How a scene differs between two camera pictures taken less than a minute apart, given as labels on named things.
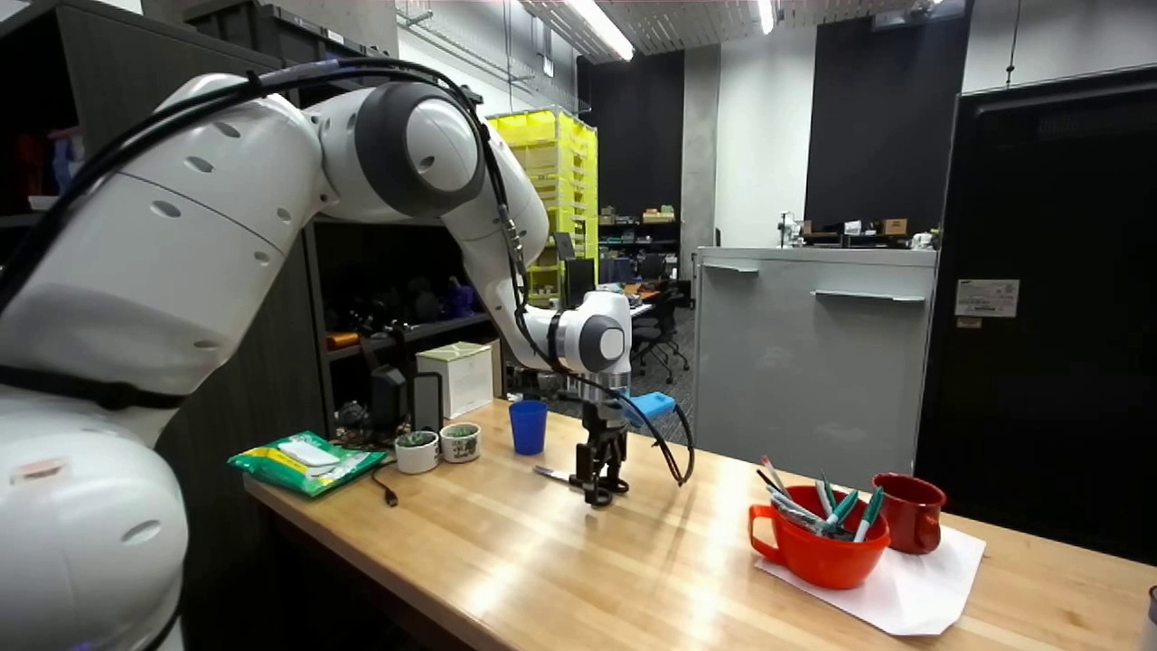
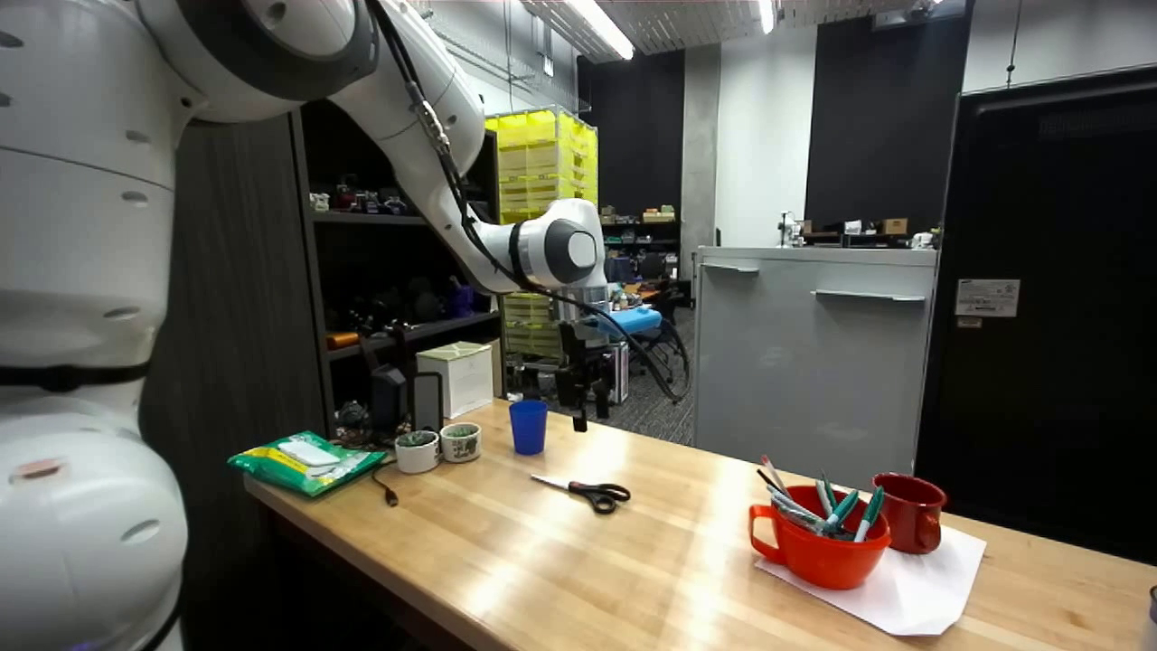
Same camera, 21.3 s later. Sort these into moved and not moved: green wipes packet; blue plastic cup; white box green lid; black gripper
Moved: black gripper
Not moved: green wipes packet; white box green lid; blue plastic cup
